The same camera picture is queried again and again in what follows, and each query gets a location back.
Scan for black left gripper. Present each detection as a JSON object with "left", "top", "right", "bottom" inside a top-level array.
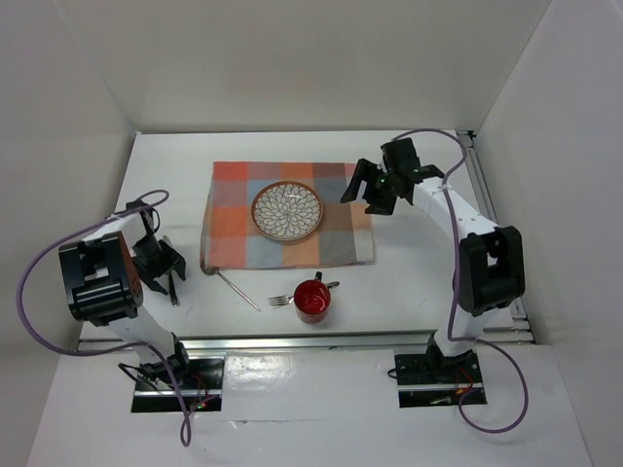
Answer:
[{"left": 130, "top": 235, "right": 185, "bottom": 294}]

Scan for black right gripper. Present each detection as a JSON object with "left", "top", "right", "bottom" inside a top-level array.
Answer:
[{"left": 340, "top": 158, "right": 398, "bottom": 216}]

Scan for silver butter knife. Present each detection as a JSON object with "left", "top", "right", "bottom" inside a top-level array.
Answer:
[{"left": 163, "top": 235, "right": 180, "bottom": 307}]

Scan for silver slotted spoon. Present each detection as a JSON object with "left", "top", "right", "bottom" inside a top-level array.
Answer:
[{"left": 202, "top": 266, "right": 261, "bottom": 311}]

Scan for floral patterned brown-rimmed plate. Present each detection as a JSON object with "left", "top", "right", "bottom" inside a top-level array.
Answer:
[{"left": 250, "top": 181, "right": 323, "bottom": 242}]

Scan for checkered orange blue cloth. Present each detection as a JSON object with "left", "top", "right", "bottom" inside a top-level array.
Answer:
[{"left": 200, "top": 162, "right": 375, "bottom": 271}]

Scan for silver fork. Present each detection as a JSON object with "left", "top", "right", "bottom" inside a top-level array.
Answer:
[{"left": 268, "top": 281, "right": 340, "bottom": 306}]

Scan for red ceramic mug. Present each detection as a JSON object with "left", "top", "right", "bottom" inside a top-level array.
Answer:
[{"left": 293, "top": 271, "right": 332, "bottom": 324}]

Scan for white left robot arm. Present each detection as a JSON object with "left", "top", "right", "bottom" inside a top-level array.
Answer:
[{"left": 58, "top": 208, "right": 193, "bottom": 388}]

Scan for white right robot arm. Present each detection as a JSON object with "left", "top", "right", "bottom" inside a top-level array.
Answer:
[{"left": 341, "top": 138, "right": 525, "bottom": 381}]

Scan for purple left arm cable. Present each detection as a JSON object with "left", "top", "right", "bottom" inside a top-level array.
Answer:
[{"left": 16, "top": 190, "right": 215, "bottom": 448}]

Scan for aluminium right side rail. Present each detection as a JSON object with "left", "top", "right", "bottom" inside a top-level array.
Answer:
[{"left": 457, "top": 130, "right": 534, "bottom": 344}]

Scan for aluminium rail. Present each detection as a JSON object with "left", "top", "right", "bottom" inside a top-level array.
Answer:
[
  {"left": 78, "top": 329, "right": 534, "bottom": 354},
  {"left": 457, "top": 130, "right": 534, "bottom": 344}
]

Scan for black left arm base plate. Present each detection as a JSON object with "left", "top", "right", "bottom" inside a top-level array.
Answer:
[{"left": 130, "top": 353, "right": 226, "bottom": 413}]

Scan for aluminium front rail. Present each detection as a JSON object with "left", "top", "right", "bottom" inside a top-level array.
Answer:
[{"left": 78, "top": 329, "right": 534, "bottom": 354}]

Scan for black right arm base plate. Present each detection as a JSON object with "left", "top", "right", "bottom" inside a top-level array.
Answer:
[{"left": 386, "top": 352, "right": 487, "bottom": 409}]

